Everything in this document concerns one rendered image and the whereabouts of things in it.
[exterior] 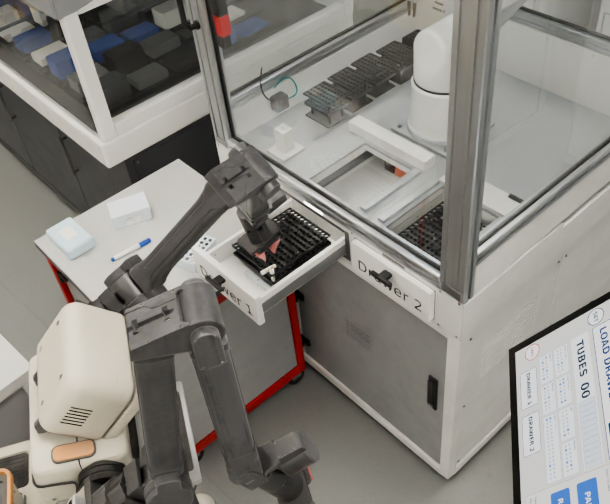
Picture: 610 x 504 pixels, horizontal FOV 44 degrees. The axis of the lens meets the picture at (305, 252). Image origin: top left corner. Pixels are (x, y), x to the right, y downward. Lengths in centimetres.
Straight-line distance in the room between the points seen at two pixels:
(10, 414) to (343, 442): 113
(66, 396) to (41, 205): 276
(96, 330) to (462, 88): 82
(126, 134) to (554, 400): 171
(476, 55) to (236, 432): 80
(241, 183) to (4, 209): 282
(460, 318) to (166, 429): 97
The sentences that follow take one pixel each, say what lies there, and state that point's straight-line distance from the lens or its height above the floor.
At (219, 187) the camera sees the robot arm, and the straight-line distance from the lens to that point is 135.
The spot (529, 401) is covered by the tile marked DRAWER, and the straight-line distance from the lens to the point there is 166.
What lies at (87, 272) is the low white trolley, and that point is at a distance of 241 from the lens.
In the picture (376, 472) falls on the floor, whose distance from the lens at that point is 269.
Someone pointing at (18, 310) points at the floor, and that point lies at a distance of 352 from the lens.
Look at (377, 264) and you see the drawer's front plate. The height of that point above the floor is 91.
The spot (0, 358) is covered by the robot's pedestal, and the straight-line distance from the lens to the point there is 228.
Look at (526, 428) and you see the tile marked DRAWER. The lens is 163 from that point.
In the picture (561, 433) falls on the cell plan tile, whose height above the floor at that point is 106.
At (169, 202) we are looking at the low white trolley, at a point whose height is 76.
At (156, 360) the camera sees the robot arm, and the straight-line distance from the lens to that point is 104.
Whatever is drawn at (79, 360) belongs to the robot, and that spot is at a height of 139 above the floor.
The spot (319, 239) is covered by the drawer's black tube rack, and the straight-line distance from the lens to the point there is 212.
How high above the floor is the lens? 236
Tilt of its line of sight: 44 degrees down
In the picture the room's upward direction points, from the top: 7 degrees counter-clockwise
